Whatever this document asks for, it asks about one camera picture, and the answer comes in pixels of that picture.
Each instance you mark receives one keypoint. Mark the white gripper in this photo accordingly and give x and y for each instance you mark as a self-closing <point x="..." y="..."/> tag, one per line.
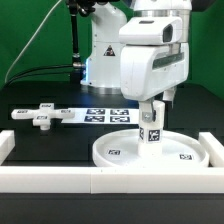
<point x="153" y="60"/>

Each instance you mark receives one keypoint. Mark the white round table top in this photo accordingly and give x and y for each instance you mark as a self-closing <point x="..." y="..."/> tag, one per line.
<point x="165" y="149"/>

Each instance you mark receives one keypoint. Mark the white cross-shaped table base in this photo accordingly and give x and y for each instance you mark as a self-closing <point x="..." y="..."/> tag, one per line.
<point x="43" y="115"/>

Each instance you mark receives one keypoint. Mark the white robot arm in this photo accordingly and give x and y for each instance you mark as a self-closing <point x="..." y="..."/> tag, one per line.
<point x="103" y="65"/>

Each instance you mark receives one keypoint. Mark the white sheet with markers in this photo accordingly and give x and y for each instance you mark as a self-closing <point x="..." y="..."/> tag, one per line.
<point x="103" y="116"/>

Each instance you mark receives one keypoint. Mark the white right fence block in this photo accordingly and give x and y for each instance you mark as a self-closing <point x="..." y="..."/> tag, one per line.
<point x="213" y="147"/>

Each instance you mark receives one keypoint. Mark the white fence block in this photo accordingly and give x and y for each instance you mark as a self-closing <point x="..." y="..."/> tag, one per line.
<point x="213" y="147"/>
<point x="7" y="143"/>

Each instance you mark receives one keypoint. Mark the white left fence block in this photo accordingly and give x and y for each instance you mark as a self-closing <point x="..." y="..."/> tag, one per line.
<point x="7" y="143"/>

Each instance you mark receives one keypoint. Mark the white front fence bar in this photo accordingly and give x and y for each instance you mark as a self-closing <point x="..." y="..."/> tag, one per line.
<point x="95" y="180"/>

